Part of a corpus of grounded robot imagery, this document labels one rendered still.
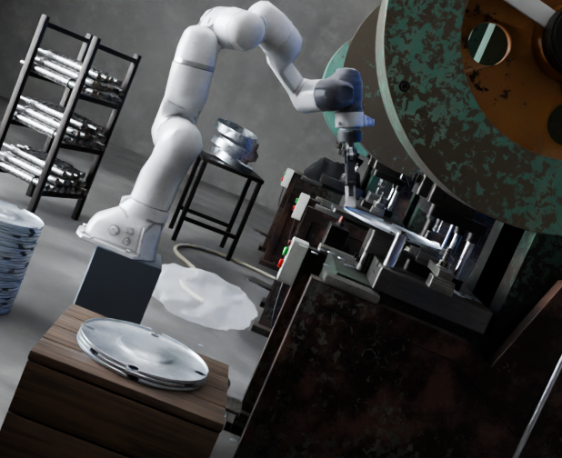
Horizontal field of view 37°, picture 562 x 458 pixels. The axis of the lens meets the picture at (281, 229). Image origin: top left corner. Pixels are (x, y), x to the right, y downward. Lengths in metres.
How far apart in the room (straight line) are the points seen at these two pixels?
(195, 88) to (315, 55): 6.69
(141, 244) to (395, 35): 0.89
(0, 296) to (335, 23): 6.56
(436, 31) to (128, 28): 7.40
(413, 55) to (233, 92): 7.13
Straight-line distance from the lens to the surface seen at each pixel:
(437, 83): 1.78
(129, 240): 2.23
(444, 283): 2.05
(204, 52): 2.20
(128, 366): 1.71
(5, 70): 9.35
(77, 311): 1.99
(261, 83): 8.84
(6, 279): 2.80
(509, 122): 1.89
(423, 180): 2.21
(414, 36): 1.78
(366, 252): 2.21
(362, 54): 3.57
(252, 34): 2.19
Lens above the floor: 0.94
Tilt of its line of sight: 7 degrees down
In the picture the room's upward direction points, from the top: 23 degrees clockwise
